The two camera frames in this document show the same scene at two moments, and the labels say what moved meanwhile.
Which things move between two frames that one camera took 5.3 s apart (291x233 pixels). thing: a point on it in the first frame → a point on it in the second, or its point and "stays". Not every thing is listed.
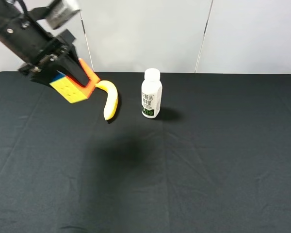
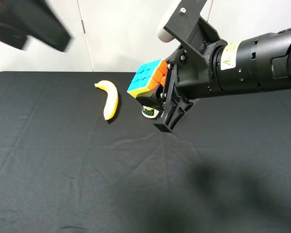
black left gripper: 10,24 → 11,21
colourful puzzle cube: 68,89 → 148,76
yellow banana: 112,102 stays
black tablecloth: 223,156 stays
